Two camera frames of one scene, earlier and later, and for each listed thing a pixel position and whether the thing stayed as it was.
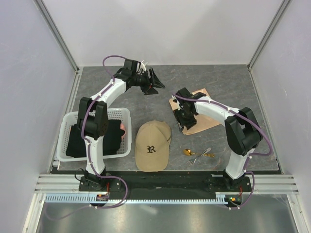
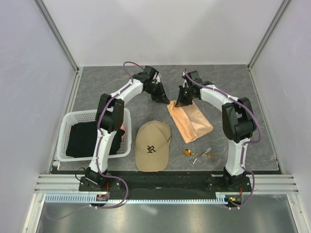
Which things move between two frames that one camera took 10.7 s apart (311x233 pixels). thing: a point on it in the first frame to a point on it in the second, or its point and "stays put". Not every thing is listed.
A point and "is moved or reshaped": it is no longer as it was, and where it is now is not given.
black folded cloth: (77, 146) stays put
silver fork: (192, 161) stays put
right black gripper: (181, 122) to (181, 102)
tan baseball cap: (152, 144) stays put
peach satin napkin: (202, 124) is moved or reshaped
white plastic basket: (71, 118) stays put
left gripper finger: (151, 91) to (164, 100)
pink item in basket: (122, 127) stays put
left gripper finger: (155, 81) to (167, 100)
